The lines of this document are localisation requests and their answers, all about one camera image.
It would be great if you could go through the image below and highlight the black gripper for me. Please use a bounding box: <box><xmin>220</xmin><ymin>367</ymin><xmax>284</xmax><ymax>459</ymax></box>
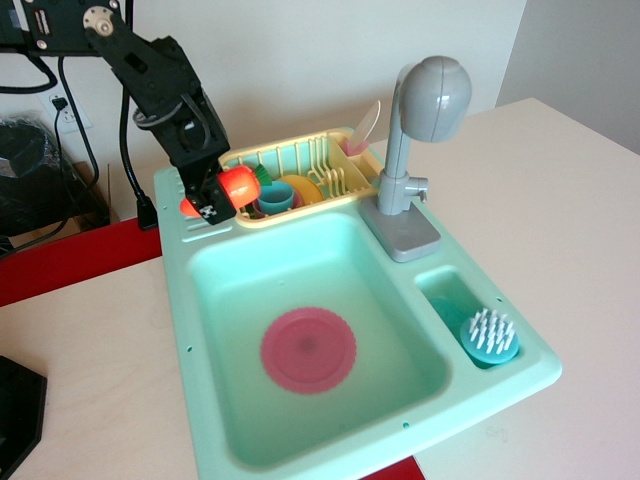
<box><xmin>149</xmin><ymin>89</ymin><xmax>236</xmax><ymax>225</ymax></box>

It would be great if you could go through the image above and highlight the orange toy carrot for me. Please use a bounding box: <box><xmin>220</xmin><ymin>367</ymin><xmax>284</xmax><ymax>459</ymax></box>
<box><xmin>179</xmin><ymin>165</ymin><xmax>272</xmax><ymax>220</ymax></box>

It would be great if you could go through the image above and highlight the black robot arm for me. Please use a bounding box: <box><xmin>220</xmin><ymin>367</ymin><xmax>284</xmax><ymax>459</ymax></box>
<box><xmin>1</xmin><ymin>1</ymin><xmax>237</xmax><ymax>225</ymax></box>

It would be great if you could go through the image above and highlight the yellow toy plate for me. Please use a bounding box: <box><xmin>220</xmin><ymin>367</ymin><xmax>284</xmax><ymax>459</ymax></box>
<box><xmin>279</xmin><ymin>174</ymin><xmax>324</xmax><ymax>206</ymax></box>

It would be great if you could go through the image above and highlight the pink toy plate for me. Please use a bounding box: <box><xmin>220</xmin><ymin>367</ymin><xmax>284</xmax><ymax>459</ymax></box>
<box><xmin>260</xmin><ymin>307</ymin><xmax>357</xmax><ymax>395</ymax></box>

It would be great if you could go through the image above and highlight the teal toy cup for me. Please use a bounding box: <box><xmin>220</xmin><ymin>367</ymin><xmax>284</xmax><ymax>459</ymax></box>
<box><xmin>257</xmin><ymin>181</ymin><xmax>294</xmax><ymax>215</ymax></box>

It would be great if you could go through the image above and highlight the pink toy bowl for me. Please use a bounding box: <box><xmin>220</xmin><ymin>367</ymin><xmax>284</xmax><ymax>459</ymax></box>
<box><xmin>251</xmin><ymin>190</ymin><xmax>304</xmax><ymax>219</ymax></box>

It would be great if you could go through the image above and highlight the red board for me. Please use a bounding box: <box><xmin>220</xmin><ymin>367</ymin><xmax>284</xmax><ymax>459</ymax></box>
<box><xmin>1</xmin><ymin>219</ymin><xmax>161</xmax><ymax>306</ymax></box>

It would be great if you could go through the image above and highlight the yellow dish rack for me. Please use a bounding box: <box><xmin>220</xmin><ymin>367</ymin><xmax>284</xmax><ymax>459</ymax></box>
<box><xmin>220</xmin><ymin>128</ymin><xmax>382</xmax><ymax>228</ymax></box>

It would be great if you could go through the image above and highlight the mint green toy sink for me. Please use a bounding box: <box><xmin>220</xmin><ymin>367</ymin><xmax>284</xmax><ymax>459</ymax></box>
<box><xmin>152</xmin><ymin>125</ymin><xmax>563</xmax><ymax>480</ymax></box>

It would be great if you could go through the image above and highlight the black bag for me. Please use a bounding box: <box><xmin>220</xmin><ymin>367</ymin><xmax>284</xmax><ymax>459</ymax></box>
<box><xmin>1</xmin><ymin>117</ymin><xmax>110</xmax><ymax>237</ymax></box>

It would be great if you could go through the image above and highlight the grey toy faucet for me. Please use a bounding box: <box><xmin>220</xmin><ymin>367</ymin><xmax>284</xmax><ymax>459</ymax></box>
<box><xmin>359</xmin><ymin>55</ymin><xmax>473</xmax><ymax>264</ymax></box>

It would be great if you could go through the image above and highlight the black base bottom left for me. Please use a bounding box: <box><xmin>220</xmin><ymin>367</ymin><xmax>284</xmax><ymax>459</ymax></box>
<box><xmin>1</xmin><ymin>356</ymin><xmax>47</xmax><ymax>479</ymax></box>

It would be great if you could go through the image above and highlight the teal scrub brush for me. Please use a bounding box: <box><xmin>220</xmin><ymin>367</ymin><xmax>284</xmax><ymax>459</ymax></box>
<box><xmin>459</xmin><ymin>308</ymin><xmax>520</xmax><ymax>366</ymax></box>

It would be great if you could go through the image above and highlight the black gooseneck cable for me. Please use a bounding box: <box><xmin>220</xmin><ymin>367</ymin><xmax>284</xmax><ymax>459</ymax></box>
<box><xmin>118</xmin><ymin>92</ymin><xmax>159</xmax><ymax>232</ymax></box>

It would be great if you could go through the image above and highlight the white wall outlet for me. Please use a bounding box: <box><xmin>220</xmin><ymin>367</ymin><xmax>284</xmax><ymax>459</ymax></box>
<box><xmin>36</xmin><ymin>85</ymin><xmax>92</xmax><ymax>134</ymax></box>

